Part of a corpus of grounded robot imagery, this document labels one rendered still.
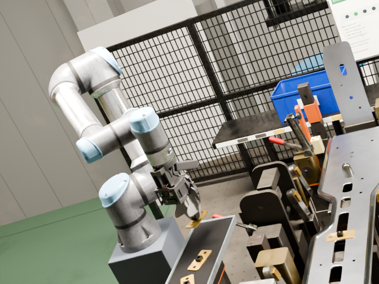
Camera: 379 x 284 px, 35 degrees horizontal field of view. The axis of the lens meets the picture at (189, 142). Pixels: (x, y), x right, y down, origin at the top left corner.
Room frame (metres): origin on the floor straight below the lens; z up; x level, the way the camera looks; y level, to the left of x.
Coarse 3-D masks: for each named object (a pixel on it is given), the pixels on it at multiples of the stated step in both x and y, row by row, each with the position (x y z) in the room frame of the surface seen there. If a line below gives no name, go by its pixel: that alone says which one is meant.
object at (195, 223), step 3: (201, 210) 1.59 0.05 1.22; (204, 210) 1.58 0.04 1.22; (207, 210) 1.58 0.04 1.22; (204, 213) 1.57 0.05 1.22; (195, 216) 1.56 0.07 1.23; (201, 216) 1.55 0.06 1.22; (204, 216) 1.55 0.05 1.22; (195, 219) 1.55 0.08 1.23; (201, 219) 1.54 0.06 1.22; (189, 222) 1.55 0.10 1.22; (192, 222) 1.54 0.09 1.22; (195, 222) 1.54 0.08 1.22; (198, 222) 1.53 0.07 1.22; (189, 225) 1.53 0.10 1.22; (195, 225) 1.52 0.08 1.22
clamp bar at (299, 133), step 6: (288, 114) 2.00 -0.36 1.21; (300, 114) 1.97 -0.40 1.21; (288, 120) 1.97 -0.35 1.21; (294, 120) 1.99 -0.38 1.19; (294, 126) 1.97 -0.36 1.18; (294, 132) 1.97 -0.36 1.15; (300, 132) 1.97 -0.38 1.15; (300, 138) 1.97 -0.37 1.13; (306, 138) 1.99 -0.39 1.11; (300, 144) 1.97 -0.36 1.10; (306, 144) 1.96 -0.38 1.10; (312, 150) 1.98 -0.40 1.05
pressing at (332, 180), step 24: (336, 144) 2.05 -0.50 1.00; (360, 144) 1.97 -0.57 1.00; (336, 168) 1.88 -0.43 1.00; (360, 168) 1.81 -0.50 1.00; (336, 192) 1.73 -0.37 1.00; (336, 216) 1.60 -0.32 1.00; (360, 216) 1.55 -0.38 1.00; (312, 240) 1.54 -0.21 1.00; (360, 240) 1.44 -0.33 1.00; (312, 264) 1.43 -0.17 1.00; (336, 264) 1.39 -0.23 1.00; (360, 264) 1.34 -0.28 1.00
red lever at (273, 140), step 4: (272, 140) 2.02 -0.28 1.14; (276, 140) 2.02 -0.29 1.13; (280, 140) 2.01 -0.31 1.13; (280, 144) 2.01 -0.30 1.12; (284, 144) 2.01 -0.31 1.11; (288, 144) 2.00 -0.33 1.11; (292, 144) 2.00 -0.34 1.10; (296, 144) 2.00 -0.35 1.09; (296, 148) 1.99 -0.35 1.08; (300, 148) 1.98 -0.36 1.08
